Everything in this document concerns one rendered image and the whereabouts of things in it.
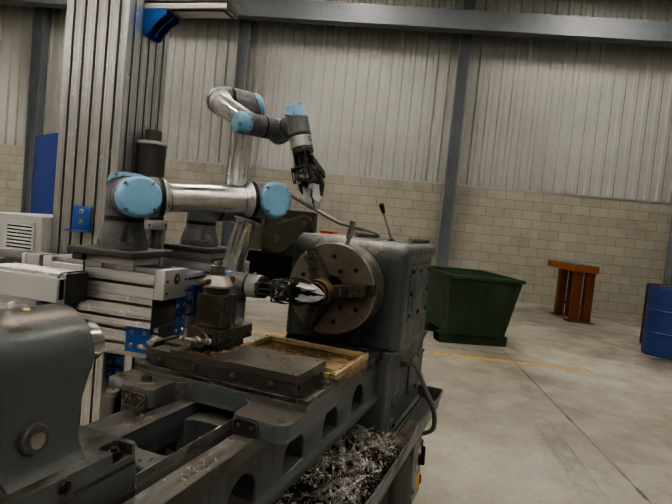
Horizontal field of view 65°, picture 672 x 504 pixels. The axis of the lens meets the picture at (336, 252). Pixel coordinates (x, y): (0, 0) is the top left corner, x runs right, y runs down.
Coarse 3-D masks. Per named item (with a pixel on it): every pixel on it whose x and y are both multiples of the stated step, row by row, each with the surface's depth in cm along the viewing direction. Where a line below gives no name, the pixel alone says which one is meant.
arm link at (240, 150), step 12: (240, 96) 209; (252, 96) 213; (252, 108) 212; (264, 108) 215; (240, 144) 214; (240, 156) 214; (228, 168) 217; (240, 168) 215; (228, 180) 216; (240, 180) 215; (228, 216) 214
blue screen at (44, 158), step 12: (36, 144) 891; (48, 144) 850; (36, 156) 889; (48, 156) 849; (36, 168) 888; (48, 168) 847; (36, 180) 886; (48, 180) 845; (36, 192) 884; (48, 192) 844; (36, 204) 882; (48, 204) 842
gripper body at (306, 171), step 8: (296, 152) 173; (304, 152) 174; (312, 152) 179; (296, 160) 175; (304, 160) 175; (296, 168) 174; (304, 168) 173; (312, 168) 174; (304, 176) 173; (312, 176) 172
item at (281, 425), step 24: (144, 360) 129; (120, 384) 119; (144, 384) 116; (168, 384) 119; (192, 384) 121; (216, 384) 119; (240, 384) 118; (336, 384) 127; (144, 408) 113; (240, 408) 109; (264, 408) 111; (288, 408) 112; (312, 408) 113; (240, 432) 104; (264, 432) 103; (288, 432) 103
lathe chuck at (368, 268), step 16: (320, 256) 180; (336, 256) 179; (352, 256) 176; (368, 256) 182; (304, 272) 183; (336, 272) 178; (352, 272) 176; (368, 272) 174; (336, 304) 179; (352, 304) 177; (368, 304) 175; (320, 320) 181; (336, 320) 179; (352, 320) 177; (368, 320) 183
